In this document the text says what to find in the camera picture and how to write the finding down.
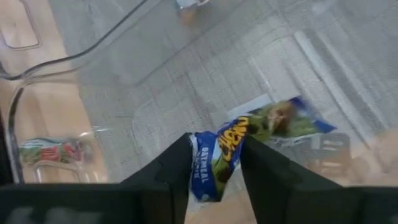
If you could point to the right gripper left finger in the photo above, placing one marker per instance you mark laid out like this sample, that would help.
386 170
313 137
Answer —
174 186

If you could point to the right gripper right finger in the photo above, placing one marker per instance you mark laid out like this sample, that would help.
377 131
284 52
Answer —
270 186

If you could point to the blue Chewy oatmeal raisin bar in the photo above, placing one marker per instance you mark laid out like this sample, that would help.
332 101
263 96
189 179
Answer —
217 149

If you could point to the green white granola bar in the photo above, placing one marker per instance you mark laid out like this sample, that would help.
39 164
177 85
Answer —
53 154

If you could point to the clear plastic divided tray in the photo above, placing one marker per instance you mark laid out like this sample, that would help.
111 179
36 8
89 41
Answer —
186 77

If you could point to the clear plastic bin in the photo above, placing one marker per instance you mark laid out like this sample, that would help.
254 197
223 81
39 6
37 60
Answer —
124 46
12 140

